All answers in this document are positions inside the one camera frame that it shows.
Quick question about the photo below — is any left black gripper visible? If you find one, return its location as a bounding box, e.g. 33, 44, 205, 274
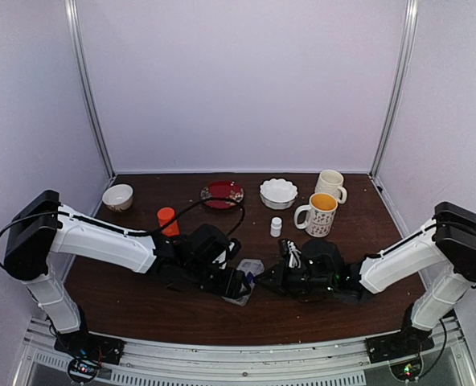
183, 259, 251, 301

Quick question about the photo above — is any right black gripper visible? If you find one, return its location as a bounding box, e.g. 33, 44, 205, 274
253, 261, 335, 301

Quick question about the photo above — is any clear plastic pill organizer box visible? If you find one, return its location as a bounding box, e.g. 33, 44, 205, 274
222, 259, 265, 306

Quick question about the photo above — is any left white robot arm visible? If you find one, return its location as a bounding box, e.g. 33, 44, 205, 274
0, 190, 251, 357

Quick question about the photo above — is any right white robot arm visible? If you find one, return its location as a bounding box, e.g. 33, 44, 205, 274
255, 202, 476, 355

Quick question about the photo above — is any small white pill bottle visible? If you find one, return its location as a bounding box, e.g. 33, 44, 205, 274
269, 216, 283, 238

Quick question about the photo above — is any orange capped pill bottle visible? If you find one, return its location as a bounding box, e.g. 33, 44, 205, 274
157, 207, 180, 237

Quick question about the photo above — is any red floral plate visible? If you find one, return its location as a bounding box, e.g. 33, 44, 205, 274
200, 181, 244, 209

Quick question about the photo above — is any white scalloped bowl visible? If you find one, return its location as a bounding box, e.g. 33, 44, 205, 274
259, 179, 298, 211

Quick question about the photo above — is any yellow interior patterned mug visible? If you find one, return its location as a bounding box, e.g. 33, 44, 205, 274
293, 193, 339, 238

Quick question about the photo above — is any white patterned rice bowl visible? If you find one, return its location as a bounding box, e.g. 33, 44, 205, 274
102, 184, 133, 212

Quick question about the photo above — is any cream ribbed mug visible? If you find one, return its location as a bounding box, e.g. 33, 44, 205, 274
314, 170, 347, 204

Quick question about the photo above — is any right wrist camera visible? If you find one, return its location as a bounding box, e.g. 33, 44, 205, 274
278, 238, 302, 269

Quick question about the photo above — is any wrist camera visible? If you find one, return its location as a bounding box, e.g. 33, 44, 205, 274
213, 238, 241, 269
278, 238, 302, 269

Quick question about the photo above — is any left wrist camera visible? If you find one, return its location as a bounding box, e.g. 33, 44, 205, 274
213, 238, 241, 269

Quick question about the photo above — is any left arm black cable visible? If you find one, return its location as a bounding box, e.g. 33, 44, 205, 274
0, 199, 247, 278

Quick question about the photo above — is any front aluminium rail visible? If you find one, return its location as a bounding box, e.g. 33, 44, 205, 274
9, 316, 476, 385

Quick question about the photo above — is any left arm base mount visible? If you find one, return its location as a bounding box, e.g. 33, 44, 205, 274
54, 331, 125, 384

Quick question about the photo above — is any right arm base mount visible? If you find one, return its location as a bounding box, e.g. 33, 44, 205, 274
365, 333, 435, 383

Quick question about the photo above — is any left aluminium frame post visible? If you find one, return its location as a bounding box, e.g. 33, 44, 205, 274
64, 0, 116, 180

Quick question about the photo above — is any aluminium frame post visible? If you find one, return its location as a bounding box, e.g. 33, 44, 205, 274
369, 0, 419, 180
64, 0, 116, 180

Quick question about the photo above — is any right aluminium frame post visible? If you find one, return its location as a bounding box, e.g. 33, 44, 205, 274
369, 0, 419, 180

